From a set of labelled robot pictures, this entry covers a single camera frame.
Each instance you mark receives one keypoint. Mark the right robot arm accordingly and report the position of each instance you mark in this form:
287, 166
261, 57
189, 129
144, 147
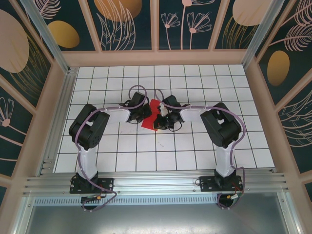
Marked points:
224, 161

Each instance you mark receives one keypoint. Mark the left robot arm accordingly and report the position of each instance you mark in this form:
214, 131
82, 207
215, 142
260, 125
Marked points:
87, 163

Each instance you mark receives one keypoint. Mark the grey metal sheet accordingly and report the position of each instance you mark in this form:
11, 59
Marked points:
156, 219

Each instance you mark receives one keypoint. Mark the dark panel with pink flowers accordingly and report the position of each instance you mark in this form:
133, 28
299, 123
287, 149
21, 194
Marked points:
175, 24

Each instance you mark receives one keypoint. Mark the dark panel with gold circle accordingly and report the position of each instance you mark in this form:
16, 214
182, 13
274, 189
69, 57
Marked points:
117, 14

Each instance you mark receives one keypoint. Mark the dark panel with gold oval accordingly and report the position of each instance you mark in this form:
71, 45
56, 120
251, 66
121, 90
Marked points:
63, 34

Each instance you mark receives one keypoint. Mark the dark panel, gold oval, feather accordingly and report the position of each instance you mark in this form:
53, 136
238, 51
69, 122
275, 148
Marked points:
278, 68

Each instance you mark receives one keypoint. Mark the dark panel with pink leaves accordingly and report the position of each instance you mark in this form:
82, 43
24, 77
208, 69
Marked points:
297, 122

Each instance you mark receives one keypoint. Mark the dark panel with pink circle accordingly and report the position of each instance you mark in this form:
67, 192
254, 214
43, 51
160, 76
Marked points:
243, 14

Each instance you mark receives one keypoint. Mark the dark panel with single flower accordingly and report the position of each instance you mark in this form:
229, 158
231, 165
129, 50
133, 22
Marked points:
9, 136

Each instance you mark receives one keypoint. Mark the dark panel, large pink circle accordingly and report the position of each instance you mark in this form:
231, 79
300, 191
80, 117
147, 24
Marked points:
14, 48

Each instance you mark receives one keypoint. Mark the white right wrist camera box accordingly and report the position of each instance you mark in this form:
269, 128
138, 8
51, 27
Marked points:
162, 109

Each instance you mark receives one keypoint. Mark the aluminium mounting rail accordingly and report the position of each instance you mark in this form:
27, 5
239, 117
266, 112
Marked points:
156, 182

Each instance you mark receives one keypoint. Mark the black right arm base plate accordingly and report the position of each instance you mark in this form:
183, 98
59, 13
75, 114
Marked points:
207, 184

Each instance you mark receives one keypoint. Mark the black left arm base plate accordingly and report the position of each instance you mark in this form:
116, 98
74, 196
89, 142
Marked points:
107, 185

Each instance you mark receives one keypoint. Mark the aluminium side rail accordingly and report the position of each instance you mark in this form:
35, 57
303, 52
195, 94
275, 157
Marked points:
58, 117

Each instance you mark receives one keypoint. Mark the aluminium corner post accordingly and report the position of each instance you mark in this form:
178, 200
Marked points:
44, 31
263, 29

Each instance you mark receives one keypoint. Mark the aluminium frame upright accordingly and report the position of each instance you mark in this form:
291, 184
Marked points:
291, 214
22, 219

